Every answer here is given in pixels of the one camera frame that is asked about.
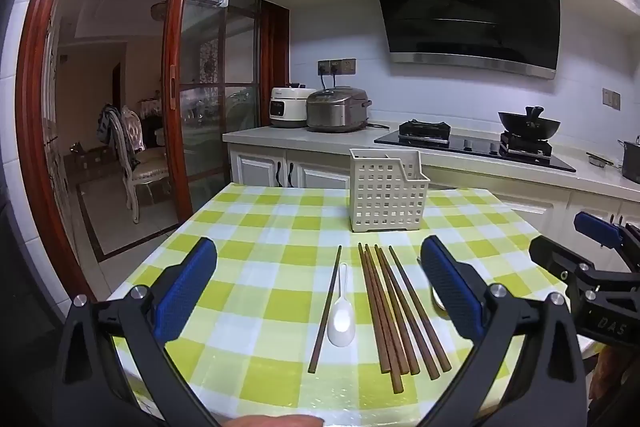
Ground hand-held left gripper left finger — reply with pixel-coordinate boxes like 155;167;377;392
52;237;236;427

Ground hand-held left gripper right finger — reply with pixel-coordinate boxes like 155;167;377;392
419;235;589;427

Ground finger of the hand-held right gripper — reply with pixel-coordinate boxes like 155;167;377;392
573;211;640;253
528;235;601;289

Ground metal spoon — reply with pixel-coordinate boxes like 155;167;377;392
416;257;451;314

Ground white perforated utensil basket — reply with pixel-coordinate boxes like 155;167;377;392
348;148;431;233

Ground white ceramic spoon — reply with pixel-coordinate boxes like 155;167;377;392
327;263;357;348

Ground dark wooden chopstick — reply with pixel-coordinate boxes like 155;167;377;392
308;245;343;374

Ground person's left hand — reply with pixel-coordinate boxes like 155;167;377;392
220;414;323;427

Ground metal pot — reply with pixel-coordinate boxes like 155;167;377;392
619;136;640;184

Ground green checkered tablecloth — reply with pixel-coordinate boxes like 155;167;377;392
107;184;601;427

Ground black burner grate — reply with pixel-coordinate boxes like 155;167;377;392
398;119;452;144
500;132;553;158

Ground black wok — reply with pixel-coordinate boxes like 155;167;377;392
497;106;562;140

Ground white ornate chair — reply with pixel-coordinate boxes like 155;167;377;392
107;106;173;224

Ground black glass cooktop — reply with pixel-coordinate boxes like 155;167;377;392
374;127;577;172

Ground clothes on chair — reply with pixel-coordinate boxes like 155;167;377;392
96;103;142;168

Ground white rice cooker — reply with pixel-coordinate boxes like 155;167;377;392
270;83;309;128

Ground silver rice cooker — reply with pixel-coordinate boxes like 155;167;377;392
306;86;373;134

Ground sliding glass door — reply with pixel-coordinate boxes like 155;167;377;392
162;0;263;218

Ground black range hood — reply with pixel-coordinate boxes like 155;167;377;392
365;0;562;80

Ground red wooden door frame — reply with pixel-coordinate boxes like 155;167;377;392
15;0;291;303

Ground wall power outlet strip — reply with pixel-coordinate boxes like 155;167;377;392
317;58;357;76

